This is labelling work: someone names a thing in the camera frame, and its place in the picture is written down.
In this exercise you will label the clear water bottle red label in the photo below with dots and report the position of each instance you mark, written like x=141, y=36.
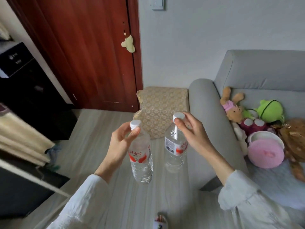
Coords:
x=141, y=164

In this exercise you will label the green frog plush toy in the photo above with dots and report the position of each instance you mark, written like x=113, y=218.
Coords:
x=270, y=110

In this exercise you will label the dark red plush toy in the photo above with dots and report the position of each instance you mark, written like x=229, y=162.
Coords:
x=253, y=126

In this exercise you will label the beige patterned cushion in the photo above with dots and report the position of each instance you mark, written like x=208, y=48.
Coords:
x=159, y=104

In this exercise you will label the small yellow plush toy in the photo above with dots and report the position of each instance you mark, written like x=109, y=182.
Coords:
x=128, y=44

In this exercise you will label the brown teddy bear pink hat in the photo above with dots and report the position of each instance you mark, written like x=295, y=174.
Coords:
x=232, y=108

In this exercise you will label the clear water bottle barcode label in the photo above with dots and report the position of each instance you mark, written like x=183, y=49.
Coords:
x=172, y=152

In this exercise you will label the beige folded towel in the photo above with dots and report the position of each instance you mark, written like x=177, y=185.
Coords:
x=21, y=138

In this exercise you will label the dark low table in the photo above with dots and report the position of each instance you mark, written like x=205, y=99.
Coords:
x=21, y=188

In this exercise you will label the person's right thumb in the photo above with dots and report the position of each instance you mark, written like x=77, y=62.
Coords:
x=181, y=126

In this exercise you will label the person's left thumb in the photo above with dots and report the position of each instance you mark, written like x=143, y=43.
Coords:
x=133, y=135

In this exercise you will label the black cabinet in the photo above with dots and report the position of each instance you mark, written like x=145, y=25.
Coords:
x=35, y=102

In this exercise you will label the grey fluffy blanket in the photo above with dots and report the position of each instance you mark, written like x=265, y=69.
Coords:
x=278, y=186

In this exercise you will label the grey fabric sofa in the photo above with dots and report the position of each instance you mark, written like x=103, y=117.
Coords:
x=259, y=71

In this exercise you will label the person's right forearm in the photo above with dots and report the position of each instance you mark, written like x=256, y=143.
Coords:
x=240, y=197

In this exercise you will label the person's left forearm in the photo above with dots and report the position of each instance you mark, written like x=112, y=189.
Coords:
x=88, y=200

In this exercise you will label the black appliance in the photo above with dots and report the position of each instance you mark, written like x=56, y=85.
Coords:
x=13, y=59

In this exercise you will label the white wall socket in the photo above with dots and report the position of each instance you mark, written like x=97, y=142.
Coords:
x=157, y=3

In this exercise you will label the patterned slipper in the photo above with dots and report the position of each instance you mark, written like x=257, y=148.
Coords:
x=160, y=221

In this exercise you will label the shaggy brown plush bear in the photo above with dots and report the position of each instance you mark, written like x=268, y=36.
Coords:
x=294, y=138

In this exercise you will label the red-brown wooden door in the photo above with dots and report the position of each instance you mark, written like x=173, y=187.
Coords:
x=85, y=52

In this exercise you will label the white plush toy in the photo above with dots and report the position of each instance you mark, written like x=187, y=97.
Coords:
x=241, y=138

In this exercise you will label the pink round plush cushion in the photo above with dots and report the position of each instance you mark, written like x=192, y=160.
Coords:
x=265, y=151

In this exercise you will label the person's right hand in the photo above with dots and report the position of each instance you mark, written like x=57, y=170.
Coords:
x=199, y=138

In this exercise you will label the person's left hand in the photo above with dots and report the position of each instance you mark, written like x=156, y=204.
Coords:
x=118, y=146

